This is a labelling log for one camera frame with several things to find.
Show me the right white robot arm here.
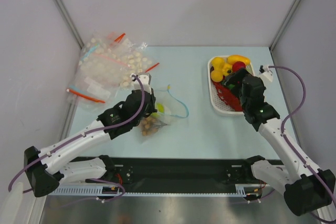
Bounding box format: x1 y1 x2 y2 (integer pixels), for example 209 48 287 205
224 67 335 216

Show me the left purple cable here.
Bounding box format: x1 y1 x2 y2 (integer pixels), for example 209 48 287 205
8 74 145 193

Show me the grey slotted cable duct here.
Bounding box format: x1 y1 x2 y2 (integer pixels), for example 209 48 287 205
50 184 263 197

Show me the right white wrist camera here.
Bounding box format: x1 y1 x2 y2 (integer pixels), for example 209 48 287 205
258 65 274 85

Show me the clear blue-zipper bag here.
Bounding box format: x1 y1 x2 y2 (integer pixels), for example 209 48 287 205
138 84 190 143

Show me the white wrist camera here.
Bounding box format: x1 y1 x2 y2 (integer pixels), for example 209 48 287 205
258 65 274 85
131 72 152 94

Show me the brown longan bunch toy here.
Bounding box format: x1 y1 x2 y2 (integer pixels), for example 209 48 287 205
140 116 166 136

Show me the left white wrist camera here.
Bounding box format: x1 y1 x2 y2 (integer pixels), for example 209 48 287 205
131 72 152 94

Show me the red strawberry toy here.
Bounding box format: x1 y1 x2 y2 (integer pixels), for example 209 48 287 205
232 61 246 72

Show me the yellow bell pepper toy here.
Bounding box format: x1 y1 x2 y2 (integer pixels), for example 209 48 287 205
222 62 233 77

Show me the yellow mango toy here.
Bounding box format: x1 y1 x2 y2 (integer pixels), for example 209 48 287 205
227 55 250 65

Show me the yellow pear toy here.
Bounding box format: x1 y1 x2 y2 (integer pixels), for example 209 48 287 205
211 57 225 71

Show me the red chili toy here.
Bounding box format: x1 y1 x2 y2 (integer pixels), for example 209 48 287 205
211 81 243 112

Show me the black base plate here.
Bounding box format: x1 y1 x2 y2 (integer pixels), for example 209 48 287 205
70 155 266 194

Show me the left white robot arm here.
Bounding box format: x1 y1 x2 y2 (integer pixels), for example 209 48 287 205
24 88 156 198

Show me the pile of spare zip bags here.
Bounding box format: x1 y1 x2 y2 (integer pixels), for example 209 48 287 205
66 32 159 110

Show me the white perforated basket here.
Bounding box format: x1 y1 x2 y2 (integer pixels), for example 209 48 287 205
207 55 254 116

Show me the orange toy fruit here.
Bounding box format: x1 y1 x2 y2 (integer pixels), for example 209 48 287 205
211 70 223 82

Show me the green pear toy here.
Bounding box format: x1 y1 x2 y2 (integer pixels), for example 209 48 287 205
152 103 165 118

